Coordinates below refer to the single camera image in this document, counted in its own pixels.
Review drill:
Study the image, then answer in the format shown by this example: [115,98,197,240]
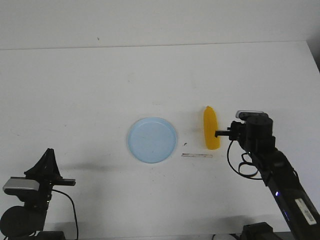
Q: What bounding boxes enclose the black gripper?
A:
[214,121,247,148]
[24,148,76,198]

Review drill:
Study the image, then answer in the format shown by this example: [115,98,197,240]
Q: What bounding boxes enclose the yellow toy corn cob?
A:
[203,106,220,150]

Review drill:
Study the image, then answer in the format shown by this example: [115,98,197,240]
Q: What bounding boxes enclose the light blue round plate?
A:
[127,117,178,164]

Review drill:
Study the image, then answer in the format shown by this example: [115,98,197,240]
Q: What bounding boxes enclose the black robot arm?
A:
[0,148,79,240]
[214,111,320,240]

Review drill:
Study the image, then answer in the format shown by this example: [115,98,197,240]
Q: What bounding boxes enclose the clear tape strip on table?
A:
[181,153,213,158]

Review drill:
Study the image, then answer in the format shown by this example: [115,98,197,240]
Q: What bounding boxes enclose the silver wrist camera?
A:
[235,110,264,121]
[2,177,40,196]

